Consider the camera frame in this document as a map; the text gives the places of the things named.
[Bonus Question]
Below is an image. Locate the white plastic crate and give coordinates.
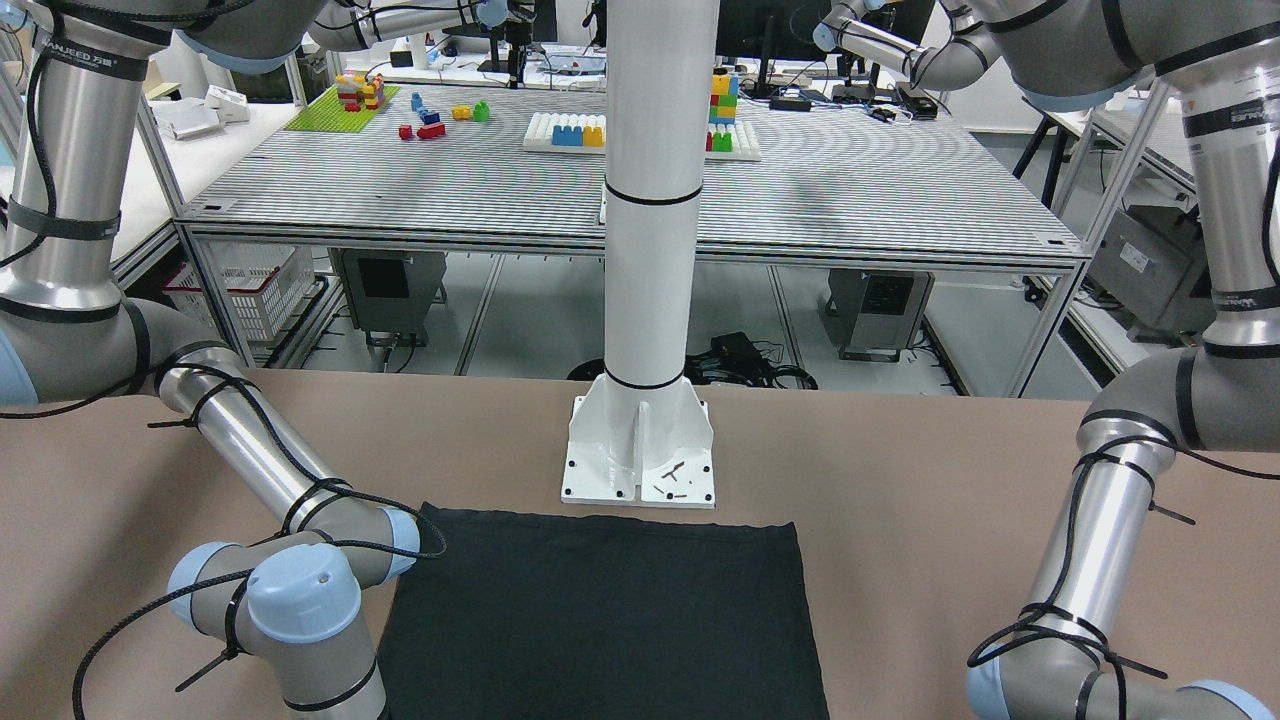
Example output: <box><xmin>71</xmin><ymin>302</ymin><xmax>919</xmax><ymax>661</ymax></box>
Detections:
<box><xmin>163</xmin><ymin>243</ymin><xmax>314</xmax><ymax>343</ymax></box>

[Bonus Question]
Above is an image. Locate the green lego baseplate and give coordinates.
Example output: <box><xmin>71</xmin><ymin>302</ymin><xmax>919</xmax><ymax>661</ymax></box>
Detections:
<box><xmin>282</xmin><ymin>85</ymin><xmax>401</xmax><ymax>133</ymax></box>

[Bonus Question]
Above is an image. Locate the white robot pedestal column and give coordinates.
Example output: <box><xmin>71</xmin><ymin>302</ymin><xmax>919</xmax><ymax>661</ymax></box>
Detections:
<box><xmin>561</xmin><ymin>1</ymin><xmax>719</xmax><ymax>509</ymax></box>

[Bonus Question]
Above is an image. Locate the striped workbench table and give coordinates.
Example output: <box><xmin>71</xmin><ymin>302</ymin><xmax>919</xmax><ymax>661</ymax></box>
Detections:
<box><xmin>177</xmin><ymin>86</ymin><xmax>1098</xmax><ymax>398</ymax></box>

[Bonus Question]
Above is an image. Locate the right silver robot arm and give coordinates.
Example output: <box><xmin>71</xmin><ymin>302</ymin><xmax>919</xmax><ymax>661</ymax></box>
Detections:
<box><xmin>3</xmin><ymin>1</ymin><xmax>445</xmax><ymax>719</ymax></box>

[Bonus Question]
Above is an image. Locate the black printed t-shirt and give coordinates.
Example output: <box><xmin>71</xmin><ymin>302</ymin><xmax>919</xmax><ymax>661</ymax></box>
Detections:
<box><xmin>378</xmin><ymin>505</ymin><xmax>829</xmax><ymax>719</ymax></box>

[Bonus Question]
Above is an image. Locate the white block tray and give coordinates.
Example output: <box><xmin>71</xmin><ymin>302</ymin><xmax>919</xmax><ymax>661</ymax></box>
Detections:
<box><xmin>522</xmin><ymin>111</ymin><xmax>763</xmax><ymax>161</ymax></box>

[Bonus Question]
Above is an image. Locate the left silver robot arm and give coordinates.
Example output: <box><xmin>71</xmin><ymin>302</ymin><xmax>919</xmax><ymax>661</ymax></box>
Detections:
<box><xmin>814</xmin><ymin>1</ymin><xmax>1279</xmax><ymax>719</ymax></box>

